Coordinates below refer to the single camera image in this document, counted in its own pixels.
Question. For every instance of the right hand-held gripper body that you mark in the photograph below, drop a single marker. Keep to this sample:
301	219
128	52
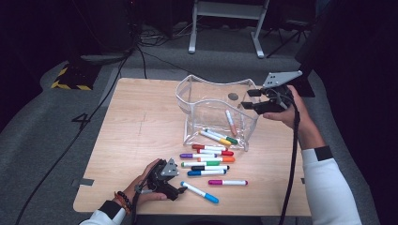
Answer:
275	100

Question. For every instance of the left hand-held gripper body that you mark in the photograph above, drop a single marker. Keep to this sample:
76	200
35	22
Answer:
159	181

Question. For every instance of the dark blue cap marker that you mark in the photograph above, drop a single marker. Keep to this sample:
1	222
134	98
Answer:
194	172

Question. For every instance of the black cap marker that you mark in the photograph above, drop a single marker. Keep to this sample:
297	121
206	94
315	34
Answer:
198	168

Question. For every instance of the salmon pink cap marker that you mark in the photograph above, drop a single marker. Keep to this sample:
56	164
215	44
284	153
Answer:
232	128

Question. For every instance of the light blue cap marker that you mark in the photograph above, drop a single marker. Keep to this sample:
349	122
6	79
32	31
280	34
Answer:
211	198

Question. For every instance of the magenta cap marker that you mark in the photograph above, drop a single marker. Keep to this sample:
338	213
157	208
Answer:
215	182

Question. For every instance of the dark green cap marker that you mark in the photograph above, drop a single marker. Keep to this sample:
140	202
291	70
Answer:
232	140

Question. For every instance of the clear plastic pouch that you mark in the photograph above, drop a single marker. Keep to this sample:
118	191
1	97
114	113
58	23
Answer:
206	109

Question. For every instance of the yellow cap marker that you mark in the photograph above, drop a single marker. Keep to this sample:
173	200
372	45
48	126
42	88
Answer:
223	141

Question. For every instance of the person's left hand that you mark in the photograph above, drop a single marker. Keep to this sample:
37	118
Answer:
139	187

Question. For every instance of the person's right hand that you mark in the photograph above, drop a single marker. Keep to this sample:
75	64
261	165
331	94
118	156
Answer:
298	117

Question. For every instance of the grey round sticker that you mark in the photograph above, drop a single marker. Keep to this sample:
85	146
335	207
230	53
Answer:
233	96

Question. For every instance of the purple cap marker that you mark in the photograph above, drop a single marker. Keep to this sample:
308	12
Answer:
186	155

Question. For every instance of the light green cap marker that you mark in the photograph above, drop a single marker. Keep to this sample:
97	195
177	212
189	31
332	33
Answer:
212	163

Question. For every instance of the brown-red cap marker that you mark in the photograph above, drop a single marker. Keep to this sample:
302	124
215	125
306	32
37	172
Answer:
197	146

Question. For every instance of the white metal stand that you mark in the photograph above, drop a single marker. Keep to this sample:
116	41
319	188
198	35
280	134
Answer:
259	43

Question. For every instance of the red cap marker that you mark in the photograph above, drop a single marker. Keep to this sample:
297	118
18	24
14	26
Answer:
227	153

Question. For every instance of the orange cap marker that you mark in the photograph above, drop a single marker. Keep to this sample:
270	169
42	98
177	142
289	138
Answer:
228	159

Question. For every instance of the grey tape piece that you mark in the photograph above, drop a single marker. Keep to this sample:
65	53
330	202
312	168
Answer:
84	182
303	180

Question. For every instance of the black tripod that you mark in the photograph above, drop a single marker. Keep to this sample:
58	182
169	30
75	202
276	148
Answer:
295	23

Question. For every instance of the black yellow striped ramp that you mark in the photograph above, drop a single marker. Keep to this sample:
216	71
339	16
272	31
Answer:
73	78

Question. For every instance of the black equipment case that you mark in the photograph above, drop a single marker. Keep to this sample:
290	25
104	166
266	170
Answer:
106	28

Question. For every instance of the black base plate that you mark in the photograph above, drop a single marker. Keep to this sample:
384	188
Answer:
308	90

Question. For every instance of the black stand post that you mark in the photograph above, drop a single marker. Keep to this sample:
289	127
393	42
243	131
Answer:
313	47

